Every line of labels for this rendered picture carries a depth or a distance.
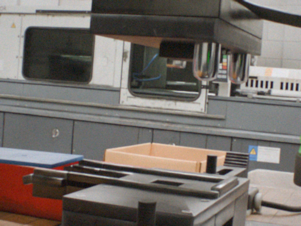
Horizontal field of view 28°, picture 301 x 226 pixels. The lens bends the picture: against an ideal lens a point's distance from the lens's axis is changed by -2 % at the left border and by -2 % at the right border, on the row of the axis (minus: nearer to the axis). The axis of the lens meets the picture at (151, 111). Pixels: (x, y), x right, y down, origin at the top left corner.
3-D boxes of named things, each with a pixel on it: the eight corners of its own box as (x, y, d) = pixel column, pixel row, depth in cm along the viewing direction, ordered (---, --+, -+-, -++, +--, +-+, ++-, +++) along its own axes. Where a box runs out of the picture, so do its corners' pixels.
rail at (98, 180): (67, 199, 54) (69, 171, 54) (217, 221, 49) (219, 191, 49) (65, 200, 53) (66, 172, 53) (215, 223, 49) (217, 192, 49)
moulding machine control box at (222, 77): (206, 82, 501) (209, 34, 499) (215, 82, 522) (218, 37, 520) (228, 84, 494) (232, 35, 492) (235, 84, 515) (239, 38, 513)
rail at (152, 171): (104, 187, 61) (106, 162, 61) (237, 205, 57) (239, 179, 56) (101, 188, 61) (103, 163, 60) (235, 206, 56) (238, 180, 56)
